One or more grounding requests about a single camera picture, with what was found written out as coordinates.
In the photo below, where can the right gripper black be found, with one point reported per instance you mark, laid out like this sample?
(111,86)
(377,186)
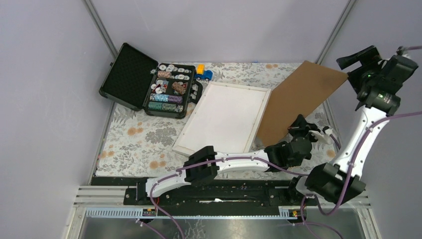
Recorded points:
(369,55)

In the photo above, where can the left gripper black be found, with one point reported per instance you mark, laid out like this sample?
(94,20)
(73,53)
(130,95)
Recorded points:
(300,126)

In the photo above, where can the brown backing board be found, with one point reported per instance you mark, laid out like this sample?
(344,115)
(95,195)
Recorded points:
(299,94)

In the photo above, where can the white picture frame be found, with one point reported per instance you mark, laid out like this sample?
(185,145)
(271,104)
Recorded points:
(224,118)

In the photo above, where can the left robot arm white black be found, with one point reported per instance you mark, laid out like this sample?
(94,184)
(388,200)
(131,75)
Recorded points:
(204,165)

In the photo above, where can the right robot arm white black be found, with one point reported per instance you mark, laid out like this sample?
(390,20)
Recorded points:
(376,82)

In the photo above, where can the blue yellow toy truck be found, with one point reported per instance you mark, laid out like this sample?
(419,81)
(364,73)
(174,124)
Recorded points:
(203,74)

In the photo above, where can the black poker chip case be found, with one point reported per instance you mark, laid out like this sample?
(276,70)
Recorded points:
(138,82)

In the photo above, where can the right aluminium corner post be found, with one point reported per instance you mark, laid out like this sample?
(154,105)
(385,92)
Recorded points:
(350,5)

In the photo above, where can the aluminium corner post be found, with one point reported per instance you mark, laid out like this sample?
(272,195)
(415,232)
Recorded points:
(92,11)
(350,5)

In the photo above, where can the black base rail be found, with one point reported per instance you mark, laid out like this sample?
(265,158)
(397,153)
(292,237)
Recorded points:
(242,193)

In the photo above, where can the white slotted cable duct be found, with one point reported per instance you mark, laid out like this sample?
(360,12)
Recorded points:
(191,212)

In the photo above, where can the left aluminium corner post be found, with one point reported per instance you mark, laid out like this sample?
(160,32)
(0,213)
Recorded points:
(92,11)

